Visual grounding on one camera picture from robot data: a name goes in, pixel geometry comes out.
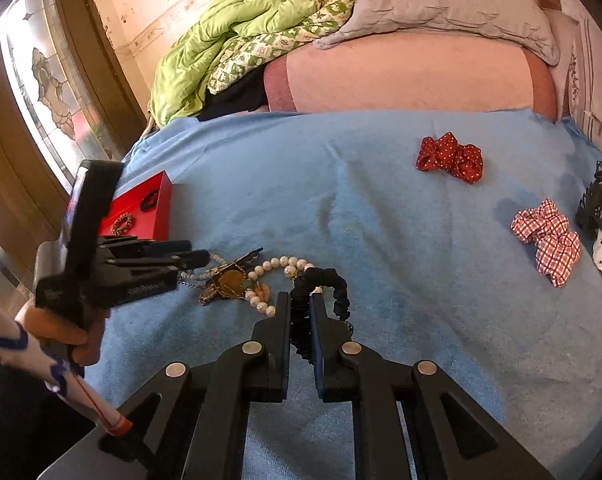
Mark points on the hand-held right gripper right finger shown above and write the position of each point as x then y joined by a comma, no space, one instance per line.
317,325

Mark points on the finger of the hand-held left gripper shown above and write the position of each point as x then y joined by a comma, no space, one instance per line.
151,246
181,260

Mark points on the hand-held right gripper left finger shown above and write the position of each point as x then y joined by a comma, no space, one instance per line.
284,320

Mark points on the black scrunchie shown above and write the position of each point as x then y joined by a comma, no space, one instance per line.
338,287

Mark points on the red jewelry box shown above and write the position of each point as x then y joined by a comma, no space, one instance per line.
131,199

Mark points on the person's left hand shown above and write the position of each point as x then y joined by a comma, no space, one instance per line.
51,327

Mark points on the blue blanket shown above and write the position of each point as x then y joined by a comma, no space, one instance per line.
381,240

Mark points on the stained glass window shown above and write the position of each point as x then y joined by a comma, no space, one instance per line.
46,75

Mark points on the white striped rod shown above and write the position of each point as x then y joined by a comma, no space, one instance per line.
81,391

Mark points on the dark cloth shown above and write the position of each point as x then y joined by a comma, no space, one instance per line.
241,95

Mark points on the green patterned quilt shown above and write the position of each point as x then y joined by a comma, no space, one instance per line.
201,45

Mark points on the red polka-dot scrunchie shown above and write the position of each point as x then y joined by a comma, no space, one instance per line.
446,157

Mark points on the red checked scrunchie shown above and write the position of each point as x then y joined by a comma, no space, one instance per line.
551,245

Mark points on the pink bolster cushion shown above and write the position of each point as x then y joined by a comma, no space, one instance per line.
406,77

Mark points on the black claw hair clip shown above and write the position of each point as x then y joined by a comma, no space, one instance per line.
598,200

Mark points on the grey pillow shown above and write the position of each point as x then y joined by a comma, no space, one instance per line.
446,0

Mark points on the striped white cloth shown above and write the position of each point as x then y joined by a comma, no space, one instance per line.
593,85

